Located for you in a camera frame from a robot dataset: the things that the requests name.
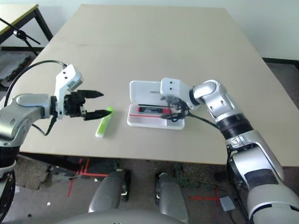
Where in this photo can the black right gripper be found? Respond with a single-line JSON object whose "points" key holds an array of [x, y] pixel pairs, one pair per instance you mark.
{"points": [[181, 108]]}

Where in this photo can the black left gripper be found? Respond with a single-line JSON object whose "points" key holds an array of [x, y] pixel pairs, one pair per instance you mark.
{"points": [[73, 105]]}

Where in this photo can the black marker with red cap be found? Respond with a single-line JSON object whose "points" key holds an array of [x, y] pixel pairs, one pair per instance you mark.
{"points": [[150, 109]]}

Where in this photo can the green and white highlighter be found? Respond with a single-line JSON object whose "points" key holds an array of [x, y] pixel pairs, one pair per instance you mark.
{"points": [[104, 123]]}

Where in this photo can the white plastic pencil case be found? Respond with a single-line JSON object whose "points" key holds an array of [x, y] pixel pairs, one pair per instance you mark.
{"points": [[144, 89]]}

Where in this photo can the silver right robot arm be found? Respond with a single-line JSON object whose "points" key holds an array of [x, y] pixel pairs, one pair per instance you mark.
{"points": [[233, 130]]}

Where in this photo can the black table foot bar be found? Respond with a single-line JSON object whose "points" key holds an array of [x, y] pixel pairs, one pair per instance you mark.
{"points": [[53, 161]]}

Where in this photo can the grey right robot leg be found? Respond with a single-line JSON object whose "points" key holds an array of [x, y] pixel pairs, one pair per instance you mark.
{"points": [[170, 198]]}

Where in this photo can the grey robot leg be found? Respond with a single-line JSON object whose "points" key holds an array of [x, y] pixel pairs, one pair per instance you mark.
{"points": [[170, 198], [105, 193]]}

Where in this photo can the grey left robot leg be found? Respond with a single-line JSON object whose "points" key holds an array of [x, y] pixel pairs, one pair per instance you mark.
{"points": [[105, 193]]}

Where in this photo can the black tripod stand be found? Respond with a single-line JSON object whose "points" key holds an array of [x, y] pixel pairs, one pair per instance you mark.
{"points": [[19, 33]]}

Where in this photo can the grey foot pedal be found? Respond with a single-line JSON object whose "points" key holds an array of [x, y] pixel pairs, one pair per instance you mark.
{"points": [[227, 203]]}

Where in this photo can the grey robot torso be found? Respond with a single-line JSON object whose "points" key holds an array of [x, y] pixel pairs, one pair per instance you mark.
{"points": [[116, 218]]}

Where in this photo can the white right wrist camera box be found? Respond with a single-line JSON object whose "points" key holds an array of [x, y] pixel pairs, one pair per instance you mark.
{"points": [[174, 87]]}

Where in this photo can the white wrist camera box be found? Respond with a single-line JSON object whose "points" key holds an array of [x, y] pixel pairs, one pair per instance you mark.
{"points": [[67, 78], [174, 87]]}

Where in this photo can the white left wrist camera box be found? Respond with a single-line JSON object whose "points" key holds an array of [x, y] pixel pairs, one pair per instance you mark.
{"points": [[67, 78]]}

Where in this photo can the wood side table black frame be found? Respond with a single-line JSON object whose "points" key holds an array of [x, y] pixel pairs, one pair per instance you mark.
{"points": [[16, 14]]}

